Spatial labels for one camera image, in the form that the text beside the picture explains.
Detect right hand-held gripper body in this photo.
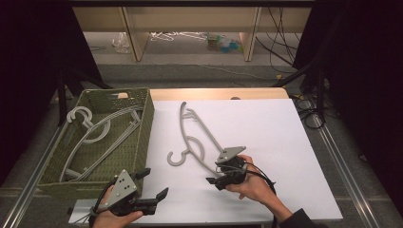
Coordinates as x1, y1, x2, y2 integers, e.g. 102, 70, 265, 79
215, 145, 249, 188

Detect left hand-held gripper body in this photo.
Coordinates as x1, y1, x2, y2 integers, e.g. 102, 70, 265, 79
94, 168, 159, 218

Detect green woven basket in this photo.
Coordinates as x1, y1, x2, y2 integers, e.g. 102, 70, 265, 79
37, 87, 156, 200

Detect grey plastic clothes hanger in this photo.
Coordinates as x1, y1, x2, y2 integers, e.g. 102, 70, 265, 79
59, 105, 143, 183
166, 101, 230, 177

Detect person's right hand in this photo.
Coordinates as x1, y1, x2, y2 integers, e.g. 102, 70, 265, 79
224, 154, 277, 206

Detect person's left hand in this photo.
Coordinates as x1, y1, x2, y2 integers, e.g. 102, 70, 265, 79
90, 185, 144, 228

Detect white table sheet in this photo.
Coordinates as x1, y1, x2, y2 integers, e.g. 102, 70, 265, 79
67, 98, 344, 224

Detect black metal stand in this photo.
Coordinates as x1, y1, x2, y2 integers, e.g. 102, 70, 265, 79
56, 63, 112, 127
271, 61, 328, 127

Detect pile of colourful plastic toys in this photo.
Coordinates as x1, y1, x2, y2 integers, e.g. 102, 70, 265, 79
206, 32, 244, 54

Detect clear plastic bag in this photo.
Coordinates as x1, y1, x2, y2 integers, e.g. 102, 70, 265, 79
111, 31, 131, 54

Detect beige desk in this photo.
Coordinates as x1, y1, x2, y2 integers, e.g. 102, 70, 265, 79
72, 7, 313, 63

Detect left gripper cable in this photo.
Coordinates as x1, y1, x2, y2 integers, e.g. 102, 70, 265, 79
70, 179, 118, 227

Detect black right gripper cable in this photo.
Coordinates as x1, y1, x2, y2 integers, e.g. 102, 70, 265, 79
245, 161, 279, 228

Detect aluminium floor rail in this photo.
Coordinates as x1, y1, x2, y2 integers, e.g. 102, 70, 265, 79
312, 113, 383, 228
0, 124, 70, 228

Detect coiled black floor cable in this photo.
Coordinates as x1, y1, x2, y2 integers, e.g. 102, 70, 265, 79
294, 94, 327, 130

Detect thin white floor cable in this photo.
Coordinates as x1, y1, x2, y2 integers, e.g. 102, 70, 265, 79
199, 64, 280, 81

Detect white wire hangers on floor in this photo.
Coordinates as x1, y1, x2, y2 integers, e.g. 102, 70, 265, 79
149, 30, 208, 43

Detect black power cables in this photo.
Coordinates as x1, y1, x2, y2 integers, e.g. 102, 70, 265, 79
255, 7, 302, 66

